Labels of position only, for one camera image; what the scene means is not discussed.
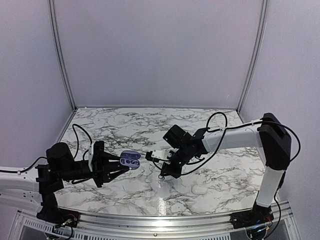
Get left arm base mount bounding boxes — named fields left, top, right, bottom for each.
left=36, top=207, right=80, bottom=240

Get white earbud charging case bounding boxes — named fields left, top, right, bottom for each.
left=191, top=185, right=208, bottom=195

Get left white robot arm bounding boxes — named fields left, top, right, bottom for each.
left=0, top=141, right=141, bottom=223

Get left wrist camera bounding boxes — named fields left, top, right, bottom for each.
left=88, top=140, right=105, bottom=172

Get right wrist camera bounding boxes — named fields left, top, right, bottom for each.
left=145, top=150, right=173, bottom=163

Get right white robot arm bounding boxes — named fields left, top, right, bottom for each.
left=160, top=113, right=292, bottom=224

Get blue earbud charging case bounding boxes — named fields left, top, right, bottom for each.
left=119, top=150, right=141, bottom=170

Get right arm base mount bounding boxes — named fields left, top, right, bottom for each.
left=229, top=207, right=283, bottom=240

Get left aluminium corner post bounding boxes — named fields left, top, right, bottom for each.
left=48, top=0, right=77, bottom=111

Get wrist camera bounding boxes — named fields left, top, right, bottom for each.
left=145, top=150, right=173, bottom=163
left=88, top=140, right=105, bottom=172

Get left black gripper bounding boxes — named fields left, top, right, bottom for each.
left=59, top=152, right=129, bottom=188

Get aluminium front rail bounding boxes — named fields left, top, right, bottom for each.
left=8, top=201, right=301, bottom=240

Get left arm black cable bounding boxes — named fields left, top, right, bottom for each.
left=17, top=123, right=93, bottom=173

